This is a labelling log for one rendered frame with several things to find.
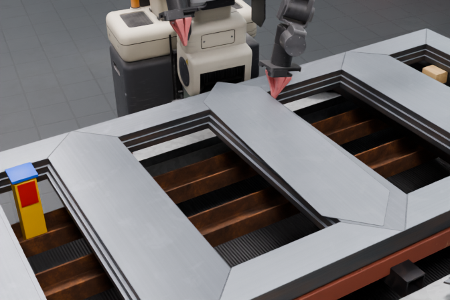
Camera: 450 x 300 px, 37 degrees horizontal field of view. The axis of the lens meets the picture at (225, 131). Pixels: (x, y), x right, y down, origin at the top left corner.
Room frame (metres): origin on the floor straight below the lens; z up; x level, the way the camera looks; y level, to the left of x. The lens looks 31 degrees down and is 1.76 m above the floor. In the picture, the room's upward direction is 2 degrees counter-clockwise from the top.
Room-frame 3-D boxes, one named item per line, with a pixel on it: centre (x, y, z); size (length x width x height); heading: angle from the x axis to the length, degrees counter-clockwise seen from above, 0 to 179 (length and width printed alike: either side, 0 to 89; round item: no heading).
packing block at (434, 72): (1.89, -0.65, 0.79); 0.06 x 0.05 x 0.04; 29
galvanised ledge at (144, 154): (1.94, -0.10, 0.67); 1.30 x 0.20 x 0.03; 119
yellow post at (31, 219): (1.29, 0.47, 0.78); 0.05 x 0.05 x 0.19; 29
